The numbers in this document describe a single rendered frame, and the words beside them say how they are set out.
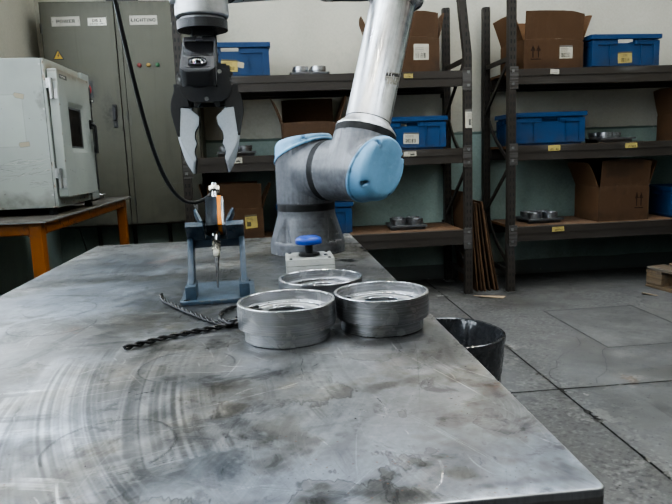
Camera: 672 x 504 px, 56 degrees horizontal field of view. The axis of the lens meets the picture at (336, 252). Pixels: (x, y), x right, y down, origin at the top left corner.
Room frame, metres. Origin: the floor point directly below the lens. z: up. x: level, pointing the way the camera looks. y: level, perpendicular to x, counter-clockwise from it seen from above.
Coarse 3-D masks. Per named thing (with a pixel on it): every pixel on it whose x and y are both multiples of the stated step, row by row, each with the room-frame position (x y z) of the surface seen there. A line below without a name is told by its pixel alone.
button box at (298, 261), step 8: (288, 256) 0.92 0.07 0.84; (296, 256) 0.92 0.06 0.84; (304, 256) 0.91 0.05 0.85; (312, 256) 0.91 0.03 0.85; (320, 256) 0.91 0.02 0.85; (328, 256) 0.90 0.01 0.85; (288, 264) 0.89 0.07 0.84; (296, 264) 0.89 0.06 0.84; (304, 264) 0.89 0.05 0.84; (312, 264) 0.89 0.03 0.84; (320, 264) 0.89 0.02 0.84; (328, 264) 0.89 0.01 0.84; (288, 272) 0.89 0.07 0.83
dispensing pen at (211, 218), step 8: (216, 184) 0.93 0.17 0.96; (216, 192) 0.93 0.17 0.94; (208, 200) 0.90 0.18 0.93; (216, 200) 0.90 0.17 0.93; (208, 208) 0.89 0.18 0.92; (216, 208) 0.89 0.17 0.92; (208, 216) 0.88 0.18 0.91; (216, 216) 0.88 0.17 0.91; (208, 224) 0.87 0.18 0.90; (216, 224) 0.87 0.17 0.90; (208, 232) 0.89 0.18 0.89; (216, 232) 0.88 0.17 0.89; (216, 240) 0.88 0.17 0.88; (216, 248) 0.87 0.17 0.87; (216, 256) 0.86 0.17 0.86; (216, 264) 0.86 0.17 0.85; (216, 272) 0.85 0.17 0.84
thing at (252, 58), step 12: (240, 48) 4.18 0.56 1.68; (252, 48) 4.20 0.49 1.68; (264, 48) 4.21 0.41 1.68; (228, 60) 4.17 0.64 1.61; (240, 60) 4.18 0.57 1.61; (252, 60) 4.19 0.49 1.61; (264, 60) 4.20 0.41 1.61; (240, 72) 4.18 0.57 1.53; (252, 72) 4.19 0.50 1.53; (264, 72) 4.20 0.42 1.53
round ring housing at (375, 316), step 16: (352, 288) 0.72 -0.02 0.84; (368, 288) 0.73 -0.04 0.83; (384, 288) 0.73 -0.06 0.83; (400, 288) 0.72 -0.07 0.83; (416, 288) 0.71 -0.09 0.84; (336, 304) 0.67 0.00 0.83; (352, 304) 0.64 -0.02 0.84; (368, 304) 0.63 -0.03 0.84; (384, 304) 0.63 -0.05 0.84; (400, 304) 0.63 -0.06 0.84; (416, 304) 0.64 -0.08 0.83; (352, 320) 0.64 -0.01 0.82; (368, 320) 0.63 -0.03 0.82; (384, 320) 0.63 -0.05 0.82; (400, 320) 0.63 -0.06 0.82; (416, 320) 0.64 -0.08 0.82; (368, 336) 0.64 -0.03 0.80; (384, 336) 0.64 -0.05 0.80
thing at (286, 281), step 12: (288, 276) 0.80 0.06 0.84; (300, 276) 0.82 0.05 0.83; (312, 276) 0.83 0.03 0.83; (324, 276) 0.83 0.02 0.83; (336, 276) 0.82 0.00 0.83; (348, 276) 0.81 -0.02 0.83; (360, 276) 0.77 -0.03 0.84; (288, 288) 0.74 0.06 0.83; (300, 288) 0.73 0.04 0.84; (312, 288) 0.73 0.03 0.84; (324, 288) 0.73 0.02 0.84; (336, 288) 0.73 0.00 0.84
